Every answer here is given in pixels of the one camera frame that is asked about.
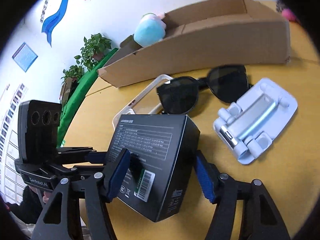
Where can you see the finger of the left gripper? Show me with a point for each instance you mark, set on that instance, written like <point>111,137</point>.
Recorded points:
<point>80,155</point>
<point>83,170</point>

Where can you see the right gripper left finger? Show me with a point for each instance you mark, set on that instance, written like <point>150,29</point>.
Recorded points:
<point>60,217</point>

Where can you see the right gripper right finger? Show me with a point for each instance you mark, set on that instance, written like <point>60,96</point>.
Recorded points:
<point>261,218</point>

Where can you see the beige clear phone case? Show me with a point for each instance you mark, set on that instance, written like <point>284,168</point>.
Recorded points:
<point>146,102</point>

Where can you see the black product box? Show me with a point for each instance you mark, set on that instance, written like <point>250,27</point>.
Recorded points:
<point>162,151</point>

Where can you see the white folding phone stand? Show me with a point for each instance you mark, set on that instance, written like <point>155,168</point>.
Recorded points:
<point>249,126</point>

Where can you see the green cloth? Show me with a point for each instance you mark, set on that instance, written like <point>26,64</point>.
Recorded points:
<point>71,107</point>

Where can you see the potted green plant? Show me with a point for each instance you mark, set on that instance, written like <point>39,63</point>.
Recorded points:
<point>70,82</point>
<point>93,51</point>

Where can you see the black sunglasses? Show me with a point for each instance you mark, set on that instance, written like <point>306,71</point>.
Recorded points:
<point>180,95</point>

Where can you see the blue pink plush doll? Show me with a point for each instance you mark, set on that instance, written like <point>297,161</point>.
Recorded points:
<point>150,30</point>

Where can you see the cardboard tray box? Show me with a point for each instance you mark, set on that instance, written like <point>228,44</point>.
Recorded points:
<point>206,34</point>

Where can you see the pink plush toy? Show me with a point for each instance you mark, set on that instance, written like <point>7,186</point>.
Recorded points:
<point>289,15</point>

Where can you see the black camera box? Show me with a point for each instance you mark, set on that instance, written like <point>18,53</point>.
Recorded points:
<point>37,130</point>

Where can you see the blue wave wall decal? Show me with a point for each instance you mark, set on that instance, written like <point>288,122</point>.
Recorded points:
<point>52,21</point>

